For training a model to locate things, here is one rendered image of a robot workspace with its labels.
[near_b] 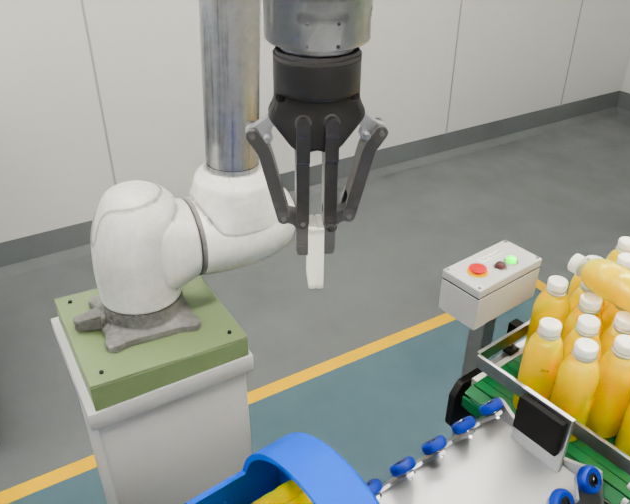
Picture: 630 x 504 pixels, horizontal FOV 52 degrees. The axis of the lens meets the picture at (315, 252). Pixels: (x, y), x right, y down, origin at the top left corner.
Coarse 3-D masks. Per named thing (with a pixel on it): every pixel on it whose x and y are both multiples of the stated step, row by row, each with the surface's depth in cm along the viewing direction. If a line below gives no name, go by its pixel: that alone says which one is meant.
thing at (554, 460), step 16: (528, 400) 108; (544, 400) 107; (528, 416) 109; (544, 416) 106; (560, 416) 105; (512, 432) 116; (528, 432) 110; (544, 432) 107; (560, 432) 104; (528, 448) 114; (544, 448) 108; (560, 448) 108; (560, 464) 109
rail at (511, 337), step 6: (522, 324) 136; (528, 324) 136; (516, 330) 134; (522, 330) 136; (504, 336) 133; (510, 336) 133; (516, 336) 135; (522, 336) 137; (498, 342) 131; (504, 342) 133; (510, 342) 135; (486, 348) 130; (492, 348) 131; (498, 348) 132; (486, 354) 130; (492, 354) 132
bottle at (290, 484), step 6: (288, 480) 84; (282, 486) 82; (288, 486) 82; (294, 486) 82; (270, 492) 82; (276, 492) 81; (282, 492) 81; (288, 492) 81; (294, 492) 81; (300, 492) 81; (264, 498) 80; (270, 498) 80; (276, 498) 80; (282, 498) 80; (288, 498) 80
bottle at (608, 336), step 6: (612, 324) 119; (606, 330) 120; (612, 330) 119; (618, 330) 118; (600, 336) 122; (606, 336) 120; (612, 336) 118; (606, 342) 119; (612, 342) 118; (606, 348) 119
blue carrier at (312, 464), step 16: (272, 448) 79; (288, 448) 78; (304, 448) 77; (320, 448) 76; (256, 464) 86; (272, 464) 89; (288, 464) 74; (304, 464) 74; (320, 464) 74; (336, 464) 74; (224, 480) 85; (240, 480) 86; (256, 480) 89; (272, 480) 91; (304, 480) 72; (320, 480) 72; (336, 480) 72; (352, 480) 72; (208, 496) 83; (224, 496) 86; (240, 496) 88; (256, 496) 90; (320, 496) 70; (336, 496) 71; (352, 496) 71; (368, 496) 71
